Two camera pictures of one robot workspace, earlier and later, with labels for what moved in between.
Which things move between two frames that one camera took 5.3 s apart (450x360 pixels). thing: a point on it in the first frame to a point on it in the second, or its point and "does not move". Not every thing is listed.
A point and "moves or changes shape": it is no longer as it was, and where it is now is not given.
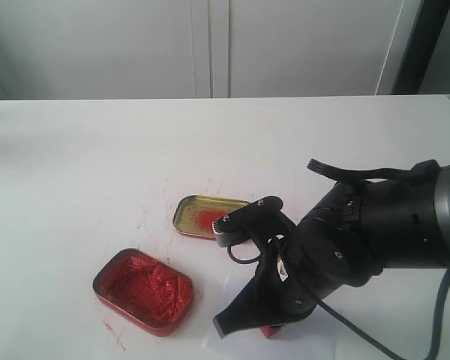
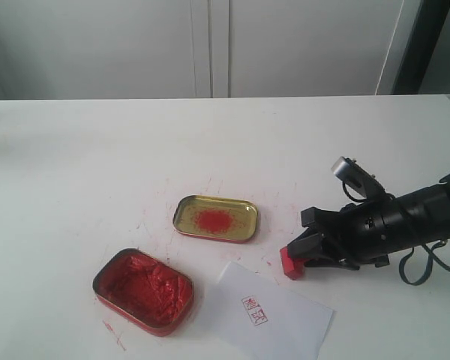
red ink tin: (144, 291) does not move
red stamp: (269, 331) moves or changes shape
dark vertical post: (430, 18) does not move
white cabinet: (39, 49) does not move
